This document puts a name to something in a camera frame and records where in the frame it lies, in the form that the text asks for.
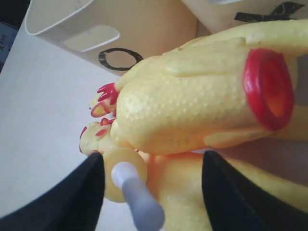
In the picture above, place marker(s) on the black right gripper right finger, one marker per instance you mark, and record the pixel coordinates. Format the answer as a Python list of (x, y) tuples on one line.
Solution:
[(235, 203)]

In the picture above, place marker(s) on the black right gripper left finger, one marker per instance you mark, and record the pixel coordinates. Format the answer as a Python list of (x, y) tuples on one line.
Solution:
[(74, 204)]

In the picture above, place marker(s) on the chicken head with white squeaker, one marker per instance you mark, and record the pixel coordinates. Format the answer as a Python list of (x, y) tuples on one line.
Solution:
[(125, 181)]

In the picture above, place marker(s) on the yellow rubber chicken front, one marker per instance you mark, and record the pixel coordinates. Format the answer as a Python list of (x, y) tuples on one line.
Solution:
[(175, 180)]

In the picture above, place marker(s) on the headless yellow rubber chicken body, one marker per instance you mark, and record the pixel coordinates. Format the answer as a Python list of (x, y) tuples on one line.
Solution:
[(216, 91)]

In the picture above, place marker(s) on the cream bin marked O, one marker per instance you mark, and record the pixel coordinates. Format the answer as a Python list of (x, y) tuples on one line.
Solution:
[(112, 34)]

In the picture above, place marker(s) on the cream bin marked X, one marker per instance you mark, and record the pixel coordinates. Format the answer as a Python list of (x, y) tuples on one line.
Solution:
[(217, 15)]

